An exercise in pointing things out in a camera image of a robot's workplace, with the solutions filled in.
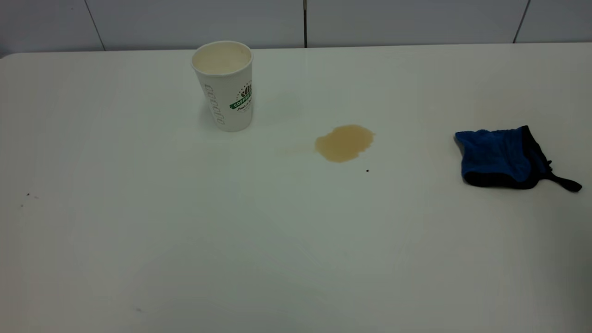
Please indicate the white paper coffee cup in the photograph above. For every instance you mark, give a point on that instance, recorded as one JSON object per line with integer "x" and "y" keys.
{"x": 229, "y": 97}

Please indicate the blue cloth with black trim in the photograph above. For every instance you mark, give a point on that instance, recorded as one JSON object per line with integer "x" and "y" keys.
{"x": 495, "y": 155}

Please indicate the brown coffee spill puddle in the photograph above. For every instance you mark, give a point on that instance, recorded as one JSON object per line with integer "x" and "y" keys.
{"x": 344, "y": 142}

